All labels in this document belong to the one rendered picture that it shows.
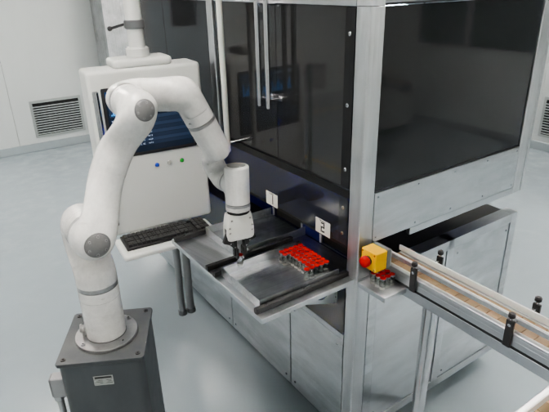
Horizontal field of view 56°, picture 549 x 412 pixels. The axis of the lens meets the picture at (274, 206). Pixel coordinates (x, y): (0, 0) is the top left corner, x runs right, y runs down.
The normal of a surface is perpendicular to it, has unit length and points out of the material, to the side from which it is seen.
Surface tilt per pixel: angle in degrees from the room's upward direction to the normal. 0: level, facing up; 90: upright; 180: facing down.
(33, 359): 0
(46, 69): 90
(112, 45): 90
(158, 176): 90
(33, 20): 90
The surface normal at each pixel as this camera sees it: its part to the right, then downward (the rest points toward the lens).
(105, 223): 0.68, -0.14
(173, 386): -0.02, -0.91
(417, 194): 0.57, 0.32
